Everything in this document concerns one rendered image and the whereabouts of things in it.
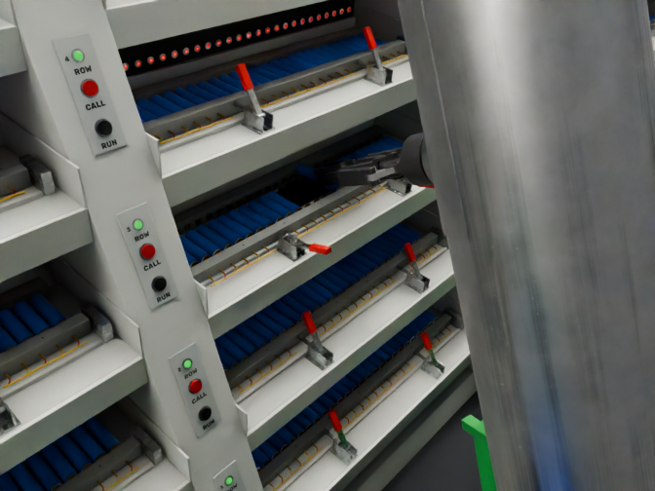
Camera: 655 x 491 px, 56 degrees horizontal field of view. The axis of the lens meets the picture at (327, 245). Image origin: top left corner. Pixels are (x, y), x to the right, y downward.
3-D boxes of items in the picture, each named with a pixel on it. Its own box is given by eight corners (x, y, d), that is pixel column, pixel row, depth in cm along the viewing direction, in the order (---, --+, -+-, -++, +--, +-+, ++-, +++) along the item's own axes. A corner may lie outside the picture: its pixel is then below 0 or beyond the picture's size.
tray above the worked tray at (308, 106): (441, 89, 113) (456, 11, 104) (164, 210, 75) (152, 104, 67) (357, 56, 123) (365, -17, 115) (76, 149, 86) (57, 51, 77)
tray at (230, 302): (456, 186, 120) (466, 142, 114) (209, 343, 82) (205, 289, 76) (375, 148, 130) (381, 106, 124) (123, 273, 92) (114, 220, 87)
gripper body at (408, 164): (427, 193, 84) (377, 198, 91) (460, 171, 90) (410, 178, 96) (412, 140, 82) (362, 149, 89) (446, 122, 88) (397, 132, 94)
